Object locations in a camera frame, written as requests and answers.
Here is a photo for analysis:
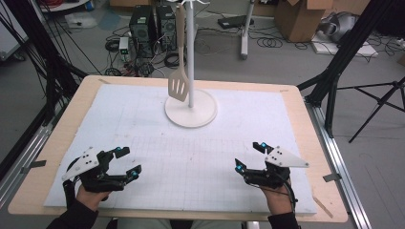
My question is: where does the white stand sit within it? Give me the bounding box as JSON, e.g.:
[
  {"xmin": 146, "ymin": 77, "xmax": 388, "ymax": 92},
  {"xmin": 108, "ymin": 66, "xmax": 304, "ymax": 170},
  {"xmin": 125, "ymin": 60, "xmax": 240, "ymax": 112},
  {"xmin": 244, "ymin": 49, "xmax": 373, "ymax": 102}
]
[{"xmin": 164, "ymin": 0, "xmax": 219, "ymax": 129}]

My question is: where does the black metal frame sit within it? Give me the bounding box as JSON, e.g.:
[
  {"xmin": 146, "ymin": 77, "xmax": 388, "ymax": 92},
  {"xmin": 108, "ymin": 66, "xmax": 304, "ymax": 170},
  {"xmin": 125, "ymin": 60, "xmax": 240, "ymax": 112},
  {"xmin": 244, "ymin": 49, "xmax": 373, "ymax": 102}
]
[
  {"xmin": 0, "ymin": 0, "xmax": 89, "ymax": 126},
  {"xmin": 297, "ymin": 0, "xmax": 396, "ymax": 138}
]

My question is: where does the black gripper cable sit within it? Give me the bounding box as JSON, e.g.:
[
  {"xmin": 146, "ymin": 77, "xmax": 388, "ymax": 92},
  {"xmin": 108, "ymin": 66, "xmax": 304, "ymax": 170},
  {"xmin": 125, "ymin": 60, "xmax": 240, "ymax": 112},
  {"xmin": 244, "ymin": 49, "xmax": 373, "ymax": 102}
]
[{"xmin": 279, "ymin": 173, "xmax": 299, "ymax": 214}]

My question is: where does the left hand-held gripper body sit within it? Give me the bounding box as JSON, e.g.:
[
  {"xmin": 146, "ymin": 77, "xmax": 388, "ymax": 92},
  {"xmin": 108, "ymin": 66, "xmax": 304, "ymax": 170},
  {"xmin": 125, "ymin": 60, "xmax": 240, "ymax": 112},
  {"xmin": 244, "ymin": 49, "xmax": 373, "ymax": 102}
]
[{"xmin": 61, "ymin": 146, "xmax": 128, "ymax": 210}]

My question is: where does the small white power device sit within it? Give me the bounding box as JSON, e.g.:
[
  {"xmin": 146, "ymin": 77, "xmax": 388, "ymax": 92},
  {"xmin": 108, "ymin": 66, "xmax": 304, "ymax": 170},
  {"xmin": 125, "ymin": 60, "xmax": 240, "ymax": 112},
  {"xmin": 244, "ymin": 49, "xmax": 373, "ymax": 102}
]
[{"xmin": 117, "ymin": 36, "xmax": 131, "ymax": 55}]

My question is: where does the beige slotted spatula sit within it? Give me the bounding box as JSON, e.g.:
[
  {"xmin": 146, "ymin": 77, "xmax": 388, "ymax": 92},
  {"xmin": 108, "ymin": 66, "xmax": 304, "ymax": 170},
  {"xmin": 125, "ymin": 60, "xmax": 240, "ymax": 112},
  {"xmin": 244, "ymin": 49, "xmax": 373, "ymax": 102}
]
[{"xmin": 167, "ymin": 4, "xmax": 191, "ymax": 103}]

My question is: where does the aluminium rail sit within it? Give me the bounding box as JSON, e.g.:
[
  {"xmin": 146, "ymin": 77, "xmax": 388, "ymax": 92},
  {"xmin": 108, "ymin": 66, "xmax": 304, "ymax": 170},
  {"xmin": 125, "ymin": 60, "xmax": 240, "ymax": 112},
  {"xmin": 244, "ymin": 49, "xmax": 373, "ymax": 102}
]
[
  {"xmin": 305, "ymin": 100, "xmax": 373, "ymax": 229},
  {"xmin": 0, "ymin": 123, "xmax": 54, "ymax": 208}
]

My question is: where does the person's left hand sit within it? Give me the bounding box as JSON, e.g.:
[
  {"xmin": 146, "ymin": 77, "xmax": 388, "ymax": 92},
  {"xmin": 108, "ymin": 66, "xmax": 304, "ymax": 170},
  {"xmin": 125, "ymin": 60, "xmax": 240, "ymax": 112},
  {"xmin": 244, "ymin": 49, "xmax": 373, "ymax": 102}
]
[{"xmin": 75, "ymin": 184, "xmax": 111, "ymax": 213}]

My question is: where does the person's right hand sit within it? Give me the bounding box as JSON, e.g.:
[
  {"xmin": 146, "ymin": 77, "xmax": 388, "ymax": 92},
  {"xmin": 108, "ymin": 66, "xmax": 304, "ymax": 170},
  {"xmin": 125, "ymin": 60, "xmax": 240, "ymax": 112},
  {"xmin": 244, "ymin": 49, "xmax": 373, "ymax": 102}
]
[{"xmin": 259, "ymin": 184, "xmax": 296, "ymax": 216}]

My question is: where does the grey metal clamp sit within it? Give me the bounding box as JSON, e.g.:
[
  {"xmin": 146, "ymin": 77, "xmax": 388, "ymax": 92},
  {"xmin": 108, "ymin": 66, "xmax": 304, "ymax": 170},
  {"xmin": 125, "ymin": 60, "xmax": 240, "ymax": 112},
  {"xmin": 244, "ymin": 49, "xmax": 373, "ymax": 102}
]
[
  {"xmin": 20, "ymin": 159, "xmax": 48, "ymax": 175},
  {"xmin": 322, "ymin": 173, "xmax": 343, "ymax": 183}
]

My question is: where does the large open cardboard box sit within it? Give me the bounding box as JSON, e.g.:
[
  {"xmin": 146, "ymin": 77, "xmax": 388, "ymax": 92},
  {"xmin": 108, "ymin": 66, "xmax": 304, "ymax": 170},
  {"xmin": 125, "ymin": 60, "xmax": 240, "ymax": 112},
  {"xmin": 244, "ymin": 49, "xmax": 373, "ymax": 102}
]
[{"xmin": 275, "ymin": 0, "xmax": 327, "ymax": 44}]

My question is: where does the black tripod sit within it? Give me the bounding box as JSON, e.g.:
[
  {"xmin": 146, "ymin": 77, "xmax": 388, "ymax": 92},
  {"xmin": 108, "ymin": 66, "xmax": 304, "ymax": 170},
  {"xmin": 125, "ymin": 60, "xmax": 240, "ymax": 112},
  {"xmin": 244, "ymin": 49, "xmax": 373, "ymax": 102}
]
[{"xmin": 336, "ymin": 75, "xmax": 405, "ymax": 144}]

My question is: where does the black computer tower with grille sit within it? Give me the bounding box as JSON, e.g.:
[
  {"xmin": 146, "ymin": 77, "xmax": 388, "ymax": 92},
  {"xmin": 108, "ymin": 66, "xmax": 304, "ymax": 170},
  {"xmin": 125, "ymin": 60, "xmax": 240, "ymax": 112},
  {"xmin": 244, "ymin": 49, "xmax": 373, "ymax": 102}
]
[{"xmin": 128, "ymin": 4, "xmax": 158, "ymax": 59}]

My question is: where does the coiled black cable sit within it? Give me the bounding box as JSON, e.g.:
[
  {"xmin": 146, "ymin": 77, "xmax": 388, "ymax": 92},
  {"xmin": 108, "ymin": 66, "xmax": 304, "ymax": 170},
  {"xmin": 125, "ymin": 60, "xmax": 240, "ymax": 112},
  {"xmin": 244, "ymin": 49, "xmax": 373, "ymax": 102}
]
[{"xmin": 256, "ymin": 36, "xmax": 284, "ymax": 50}]

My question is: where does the white foam slab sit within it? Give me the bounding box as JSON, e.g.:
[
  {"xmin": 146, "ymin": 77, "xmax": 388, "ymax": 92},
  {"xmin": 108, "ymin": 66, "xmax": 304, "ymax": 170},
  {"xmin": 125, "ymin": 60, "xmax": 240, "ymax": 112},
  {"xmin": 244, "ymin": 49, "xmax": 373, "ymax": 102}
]
[{"xmin": 310, "ymin": 32, "xmax": 380, "ymax": 58}]

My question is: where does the black power strip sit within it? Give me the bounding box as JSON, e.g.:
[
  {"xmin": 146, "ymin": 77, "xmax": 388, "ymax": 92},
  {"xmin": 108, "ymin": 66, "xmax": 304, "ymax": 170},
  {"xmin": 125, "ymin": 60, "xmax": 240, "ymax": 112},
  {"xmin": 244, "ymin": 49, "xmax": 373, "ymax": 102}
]
[{"xmin": 217, "ymin": 14, "xmax": 255, "ymax": 30}]

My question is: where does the white grid board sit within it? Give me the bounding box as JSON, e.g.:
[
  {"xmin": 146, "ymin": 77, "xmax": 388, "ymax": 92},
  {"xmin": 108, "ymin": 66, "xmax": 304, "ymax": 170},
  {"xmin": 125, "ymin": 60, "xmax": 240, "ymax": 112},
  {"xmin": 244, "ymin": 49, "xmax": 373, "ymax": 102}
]
[{"xmin": 44, "ymin": 83, "xmax": 318, "ymax": 215}]

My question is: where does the silver grey helmet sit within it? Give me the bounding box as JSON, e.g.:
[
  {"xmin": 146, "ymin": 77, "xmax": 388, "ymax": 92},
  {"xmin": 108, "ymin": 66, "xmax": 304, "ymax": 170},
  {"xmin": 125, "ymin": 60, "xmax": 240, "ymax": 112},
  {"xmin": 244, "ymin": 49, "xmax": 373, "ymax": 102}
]
[{"xmin": 318, "ymin": 11, "xmax": 359, "ymax": 44}]

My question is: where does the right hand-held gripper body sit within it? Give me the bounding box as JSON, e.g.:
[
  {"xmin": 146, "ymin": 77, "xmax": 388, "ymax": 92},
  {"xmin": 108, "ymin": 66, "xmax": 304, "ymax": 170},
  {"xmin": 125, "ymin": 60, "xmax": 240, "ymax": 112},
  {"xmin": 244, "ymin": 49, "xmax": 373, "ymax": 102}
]
[{"xmin": 243, "ymin": 145, "xmax": 310, "ymax": 190}]

